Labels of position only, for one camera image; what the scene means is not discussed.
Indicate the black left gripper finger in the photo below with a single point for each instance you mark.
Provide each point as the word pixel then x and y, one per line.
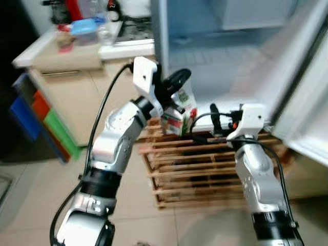
pixel 178 81
pixel 178 108

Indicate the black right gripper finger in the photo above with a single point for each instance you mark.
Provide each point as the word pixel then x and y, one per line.
pixel 214 114

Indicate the white green red carton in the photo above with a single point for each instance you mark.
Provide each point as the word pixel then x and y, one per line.
pixel 177 122

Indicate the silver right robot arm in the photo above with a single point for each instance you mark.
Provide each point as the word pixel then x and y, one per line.
pixel 256 174

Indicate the stainless steel fridge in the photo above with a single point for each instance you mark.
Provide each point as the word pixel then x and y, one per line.
pixel 230 66

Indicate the white fridge door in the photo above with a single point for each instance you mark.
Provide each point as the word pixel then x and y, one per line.
pixel 307 118

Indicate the fridge inner compartment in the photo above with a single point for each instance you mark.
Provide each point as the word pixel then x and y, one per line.
pixel 256 13

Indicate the wooden slatted rack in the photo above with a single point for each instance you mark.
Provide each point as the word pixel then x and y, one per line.
pixel 205 169

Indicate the clear plastic cup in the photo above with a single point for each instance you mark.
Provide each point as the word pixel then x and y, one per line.
pixel 105 33

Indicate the dark bottle red label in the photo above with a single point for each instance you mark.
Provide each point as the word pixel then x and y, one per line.
pixel 113 10

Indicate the beige cabinet white counter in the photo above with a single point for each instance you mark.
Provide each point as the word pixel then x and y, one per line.
pixel 66 97

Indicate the blue lidded container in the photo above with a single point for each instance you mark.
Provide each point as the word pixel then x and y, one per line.
pixel 86 26

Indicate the green storage bin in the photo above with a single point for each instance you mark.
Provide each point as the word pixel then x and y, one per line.
pixel 61 133

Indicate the red container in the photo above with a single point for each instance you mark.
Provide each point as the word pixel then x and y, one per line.
pixel 73 9

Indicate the orange storage bin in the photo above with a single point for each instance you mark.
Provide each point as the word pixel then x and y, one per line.
pixel 41 105

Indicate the black countertop appliance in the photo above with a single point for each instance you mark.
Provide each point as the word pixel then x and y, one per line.
pixel 56 10

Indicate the blue storage bin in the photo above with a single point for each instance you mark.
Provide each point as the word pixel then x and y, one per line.
pixel 23 118

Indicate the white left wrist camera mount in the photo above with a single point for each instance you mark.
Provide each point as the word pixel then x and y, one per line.
pixel 143 77

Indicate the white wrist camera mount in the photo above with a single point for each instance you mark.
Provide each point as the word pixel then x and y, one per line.
pixel 251 120
pixel 143 77

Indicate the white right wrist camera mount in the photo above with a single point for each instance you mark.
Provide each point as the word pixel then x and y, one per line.
pixel 251 120

